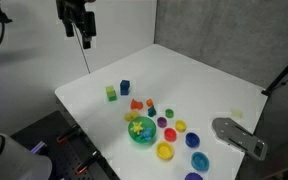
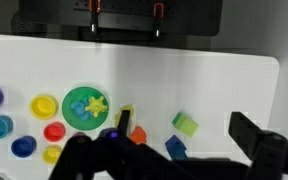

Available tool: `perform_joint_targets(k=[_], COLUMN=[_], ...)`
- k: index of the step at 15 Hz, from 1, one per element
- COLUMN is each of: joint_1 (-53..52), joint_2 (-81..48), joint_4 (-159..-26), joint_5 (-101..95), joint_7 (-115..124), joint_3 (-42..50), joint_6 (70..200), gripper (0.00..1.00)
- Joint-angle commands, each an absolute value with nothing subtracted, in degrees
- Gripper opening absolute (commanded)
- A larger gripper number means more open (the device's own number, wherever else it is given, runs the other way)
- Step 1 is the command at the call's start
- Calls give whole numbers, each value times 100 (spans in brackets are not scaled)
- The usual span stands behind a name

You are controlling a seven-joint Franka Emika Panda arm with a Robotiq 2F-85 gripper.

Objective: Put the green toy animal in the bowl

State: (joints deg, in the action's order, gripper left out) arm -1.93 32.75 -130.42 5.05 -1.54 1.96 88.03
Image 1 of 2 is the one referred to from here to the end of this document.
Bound small purple cup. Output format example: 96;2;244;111
157;117;167;128

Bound light blue cup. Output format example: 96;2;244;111
191;152;210;172

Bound green cube block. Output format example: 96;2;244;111
105;86;117;101

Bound grey robot arm base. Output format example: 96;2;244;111
0;134;53;180

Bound teal green toy animal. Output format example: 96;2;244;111
148;106;157;117

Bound yellow star toy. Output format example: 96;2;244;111
131;122;143;135

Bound grey metal bracket plate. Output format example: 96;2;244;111
212;117;268;161

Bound black tripod leg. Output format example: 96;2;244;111
262;65;288;96

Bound black red clamp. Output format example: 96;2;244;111
57;124;80;144
75;151;101;175

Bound small yellow cup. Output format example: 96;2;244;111
175;120;187;132

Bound dark blue cup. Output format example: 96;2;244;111
185;132;200;148

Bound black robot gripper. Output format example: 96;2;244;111
56;0;96;49

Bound large yellow cup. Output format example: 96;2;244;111
156;141;174;160

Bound large orange toy animal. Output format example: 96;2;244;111
130;99;143;110

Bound black red clamp lower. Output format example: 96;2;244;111
75;151;101;175

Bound large purple cup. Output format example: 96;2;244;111
185;172;203;180

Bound blue toy in bowl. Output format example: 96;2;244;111
139;128;152;141

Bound black hanging cable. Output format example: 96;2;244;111
73;23;92;75

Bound small green cup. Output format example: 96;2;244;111
165;109;174;118

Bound pale yellow tape piece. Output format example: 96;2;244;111
231;109;243;119

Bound green bowl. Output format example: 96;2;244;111
128;116;156;144

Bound small orange toy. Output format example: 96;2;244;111
146;99;154;107

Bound red cup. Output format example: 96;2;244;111
164;128;177;142

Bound yellow toy animal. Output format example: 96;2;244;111
124;111;139;121

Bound blue cube block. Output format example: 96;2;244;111
120;80;130;95

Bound black red clamp upper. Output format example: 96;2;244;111
57;124;80;144

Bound black perforated base board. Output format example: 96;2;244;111
12;111;120;180

